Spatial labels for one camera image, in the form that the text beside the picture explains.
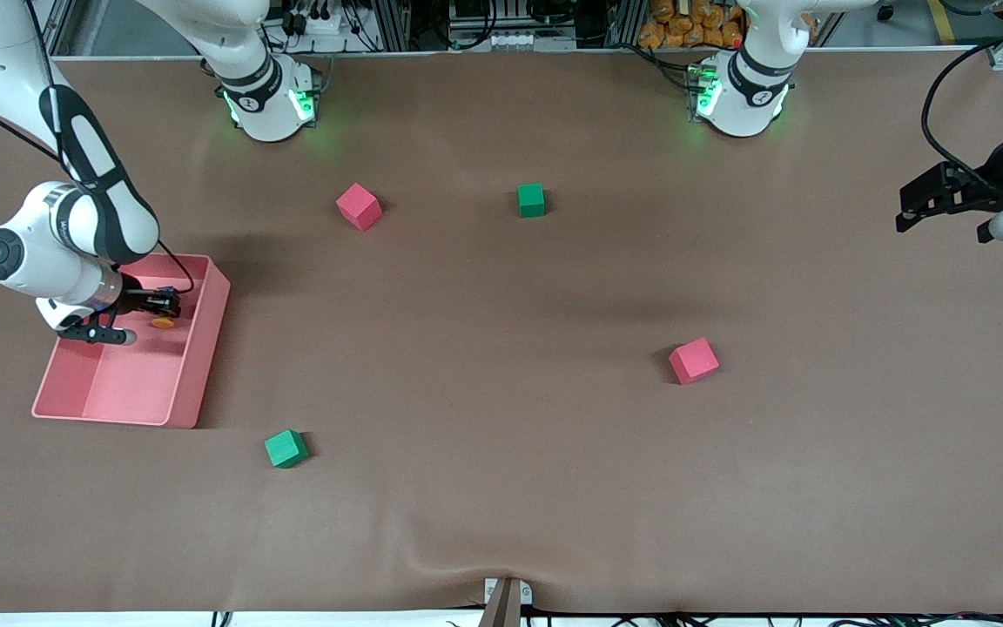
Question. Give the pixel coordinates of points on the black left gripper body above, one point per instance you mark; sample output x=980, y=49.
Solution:
x=974, y=193

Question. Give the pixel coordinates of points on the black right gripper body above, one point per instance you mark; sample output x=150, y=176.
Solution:
x=137, y=302

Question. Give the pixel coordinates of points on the orange capped push button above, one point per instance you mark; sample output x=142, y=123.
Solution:
x=164, y=323

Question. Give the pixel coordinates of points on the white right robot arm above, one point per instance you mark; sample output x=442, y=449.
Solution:
x=5, y=252

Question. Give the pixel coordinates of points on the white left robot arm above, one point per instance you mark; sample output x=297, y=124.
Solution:
x=741, y=96

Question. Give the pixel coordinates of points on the pink plastic bin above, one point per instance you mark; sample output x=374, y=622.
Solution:
x=144, y=383

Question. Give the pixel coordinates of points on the green foam cube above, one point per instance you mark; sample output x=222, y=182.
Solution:
x=531, y=200
x=285, y=449

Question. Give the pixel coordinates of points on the pink foam cube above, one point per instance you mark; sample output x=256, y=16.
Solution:
x=358, y=207
x=693, y=361

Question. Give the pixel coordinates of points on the orange snack bag pile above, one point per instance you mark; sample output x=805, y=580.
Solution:
x=693, y=30

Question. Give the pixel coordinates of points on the white power strip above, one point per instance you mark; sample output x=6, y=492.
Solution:
x=319, y=24

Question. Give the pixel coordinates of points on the brown table mat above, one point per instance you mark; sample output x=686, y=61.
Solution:
x=501, y=488

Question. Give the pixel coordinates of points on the white socket strip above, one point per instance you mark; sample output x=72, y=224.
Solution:
x=510, y=40

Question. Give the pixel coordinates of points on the aluminium frame post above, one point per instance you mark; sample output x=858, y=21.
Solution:
x=393, y=26
x=628, y=24

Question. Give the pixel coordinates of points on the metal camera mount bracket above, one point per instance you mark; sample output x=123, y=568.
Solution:
x=506, y=605

